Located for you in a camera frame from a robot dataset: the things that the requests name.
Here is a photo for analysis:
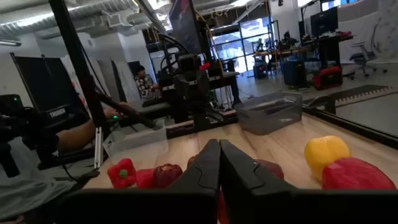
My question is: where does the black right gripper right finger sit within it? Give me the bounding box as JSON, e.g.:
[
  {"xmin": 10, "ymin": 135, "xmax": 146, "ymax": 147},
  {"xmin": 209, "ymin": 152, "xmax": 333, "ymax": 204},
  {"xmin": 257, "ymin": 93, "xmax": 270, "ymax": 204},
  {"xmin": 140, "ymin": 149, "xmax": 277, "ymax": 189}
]
[{"xmin": 220, "ymin": 139, "xmax": 398, "ymax": 224}]

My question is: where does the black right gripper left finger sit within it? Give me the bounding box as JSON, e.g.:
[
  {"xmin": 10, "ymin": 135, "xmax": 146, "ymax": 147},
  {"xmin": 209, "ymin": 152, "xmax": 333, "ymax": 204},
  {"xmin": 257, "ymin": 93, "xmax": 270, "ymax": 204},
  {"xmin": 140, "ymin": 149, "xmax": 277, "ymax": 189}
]
[{"xmin": 57, "ymin": 139, "xmax": 221, "ymax": 224}]

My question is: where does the yellow bell pepper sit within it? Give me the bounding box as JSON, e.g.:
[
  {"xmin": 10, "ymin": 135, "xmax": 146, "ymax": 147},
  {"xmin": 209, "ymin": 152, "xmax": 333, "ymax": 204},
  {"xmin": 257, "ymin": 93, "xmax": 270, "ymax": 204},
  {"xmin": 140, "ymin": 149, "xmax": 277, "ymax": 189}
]
[{"xmin": 303, "ymin": 135, "xmax": 353, "ymax": 182}]

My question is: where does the person's forearm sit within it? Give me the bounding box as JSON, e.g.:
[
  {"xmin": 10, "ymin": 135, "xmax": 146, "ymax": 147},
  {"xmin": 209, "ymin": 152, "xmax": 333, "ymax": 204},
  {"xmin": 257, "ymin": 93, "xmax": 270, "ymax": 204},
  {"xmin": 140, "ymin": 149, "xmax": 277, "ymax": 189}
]
[{"xmin": 57, "ymin": 119, "xmax": 97, "ymax": 153}]

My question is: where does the person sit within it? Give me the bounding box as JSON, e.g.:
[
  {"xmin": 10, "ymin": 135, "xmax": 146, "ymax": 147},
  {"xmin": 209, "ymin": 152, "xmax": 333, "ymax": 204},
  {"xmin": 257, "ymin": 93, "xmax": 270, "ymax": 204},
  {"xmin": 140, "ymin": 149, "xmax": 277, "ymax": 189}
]
[
  {"xmin": 134, "ymin": 64, "xmax": 162, "ymax": 100},
  {"xmin": 0, "ymin": 136, "xmax": 103, "ymax": 224}
]

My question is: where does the black hanging monitor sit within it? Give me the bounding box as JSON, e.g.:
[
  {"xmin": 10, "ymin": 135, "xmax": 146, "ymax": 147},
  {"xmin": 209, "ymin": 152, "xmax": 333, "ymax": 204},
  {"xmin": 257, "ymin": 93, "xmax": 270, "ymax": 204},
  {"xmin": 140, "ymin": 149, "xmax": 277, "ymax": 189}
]
[{"xmin": 169, "ymin": 0, "xmax": 203, "ymax": 55}]

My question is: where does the clear plastic bin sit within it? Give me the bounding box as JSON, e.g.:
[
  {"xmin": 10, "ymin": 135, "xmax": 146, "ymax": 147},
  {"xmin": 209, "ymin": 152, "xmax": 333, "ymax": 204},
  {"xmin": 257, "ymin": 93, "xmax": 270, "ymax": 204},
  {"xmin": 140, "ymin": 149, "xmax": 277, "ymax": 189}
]
[{"xmin": 102, "ymin": 119, "xmax": 170, "ymax": 166}]

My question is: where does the dark grey plastic bin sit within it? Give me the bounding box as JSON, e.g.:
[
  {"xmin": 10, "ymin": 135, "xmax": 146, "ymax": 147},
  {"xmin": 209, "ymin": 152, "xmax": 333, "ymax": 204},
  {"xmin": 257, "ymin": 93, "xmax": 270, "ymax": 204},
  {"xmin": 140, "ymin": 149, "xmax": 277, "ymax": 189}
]
[{"xmin": 234, "ymin": 91, "xmax": 304, "ymax": 136}]

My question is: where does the person's hand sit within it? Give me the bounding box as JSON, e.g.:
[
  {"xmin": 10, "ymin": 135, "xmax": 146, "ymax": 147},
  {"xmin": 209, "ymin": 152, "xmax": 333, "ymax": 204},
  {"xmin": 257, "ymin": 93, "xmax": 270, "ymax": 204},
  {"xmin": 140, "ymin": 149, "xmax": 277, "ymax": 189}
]
[{"xmin": 104, "ymin": 101, "xmax": 131, "ymax": 121}]

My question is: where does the silver aluminium bar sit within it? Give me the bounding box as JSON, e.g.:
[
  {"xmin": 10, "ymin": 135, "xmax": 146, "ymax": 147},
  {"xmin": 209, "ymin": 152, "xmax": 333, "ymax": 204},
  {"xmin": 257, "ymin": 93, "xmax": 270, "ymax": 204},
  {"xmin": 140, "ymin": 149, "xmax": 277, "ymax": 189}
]
[{"xmin": 95, "ymin": 126, "xmax": 103, "ymax": 169}]

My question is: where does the red black tool case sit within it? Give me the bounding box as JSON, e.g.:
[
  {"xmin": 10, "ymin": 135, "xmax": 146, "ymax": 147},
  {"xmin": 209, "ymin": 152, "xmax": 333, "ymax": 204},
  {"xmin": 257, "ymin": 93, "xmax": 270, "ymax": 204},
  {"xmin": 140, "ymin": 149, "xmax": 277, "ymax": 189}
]
[{"xmin": 312, "ymin": 65, "xmax": 345, "ymax": 91}]

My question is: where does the black desk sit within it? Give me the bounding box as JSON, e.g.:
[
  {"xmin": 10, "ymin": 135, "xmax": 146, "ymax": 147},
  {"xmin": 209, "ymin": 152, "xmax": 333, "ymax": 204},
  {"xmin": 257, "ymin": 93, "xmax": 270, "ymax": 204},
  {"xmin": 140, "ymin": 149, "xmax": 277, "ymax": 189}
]
[{"xmin": 254, "ymin": 34, "xmax": 355, "ymax": 70}]

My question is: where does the black desk monitor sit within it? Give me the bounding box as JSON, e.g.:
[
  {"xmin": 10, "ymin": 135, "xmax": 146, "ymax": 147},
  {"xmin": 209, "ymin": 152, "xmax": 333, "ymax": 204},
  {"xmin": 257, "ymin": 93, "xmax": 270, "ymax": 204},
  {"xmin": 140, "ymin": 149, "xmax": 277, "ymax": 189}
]
[{"xmin": 310, "ymin": 6, "xmax": 340, "ymax": 37}]

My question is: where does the black floor mat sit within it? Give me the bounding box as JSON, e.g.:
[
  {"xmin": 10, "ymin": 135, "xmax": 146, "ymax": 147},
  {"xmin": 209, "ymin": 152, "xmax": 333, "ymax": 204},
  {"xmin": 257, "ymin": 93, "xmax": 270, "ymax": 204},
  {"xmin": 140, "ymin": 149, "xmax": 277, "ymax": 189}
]
[{"xmin": 303, "ymin": 84, "xmax": 398, "ymax": 108}]

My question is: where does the grey office chair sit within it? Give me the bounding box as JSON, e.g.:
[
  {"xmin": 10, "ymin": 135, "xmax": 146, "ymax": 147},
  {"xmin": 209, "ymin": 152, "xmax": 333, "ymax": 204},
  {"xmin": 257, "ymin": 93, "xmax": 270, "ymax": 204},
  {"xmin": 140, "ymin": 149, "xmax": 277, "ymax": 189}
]
[{"xmin": 345, "ymin": 40, "xmax": 389, "ymax": 80}]

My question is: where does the black aluminium rig frame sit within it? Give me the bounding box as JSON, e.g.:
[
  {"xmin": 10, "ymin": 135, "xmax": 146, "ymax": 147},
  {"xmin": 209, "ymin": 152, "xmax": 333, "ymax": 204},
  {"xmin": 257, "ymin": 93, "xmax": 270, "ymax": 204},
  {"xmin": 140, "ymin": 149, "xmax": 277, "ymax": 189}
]
[{"xmin": 48, "ymin": 0, "xmax": 398, "ymax": 150}]

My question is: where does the silver ceiling duct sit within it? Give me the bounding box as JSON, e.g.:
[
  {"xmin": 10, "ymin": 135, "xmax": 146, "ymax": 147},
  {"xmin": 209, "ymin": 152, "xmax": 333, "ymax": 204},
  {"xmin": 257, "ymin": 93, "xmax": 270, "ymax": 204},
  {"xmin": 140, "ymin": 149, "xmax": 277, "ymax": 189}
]
[{"xmin": 0, "ymin": 0, "xmax": 141, "ymax": 40}]

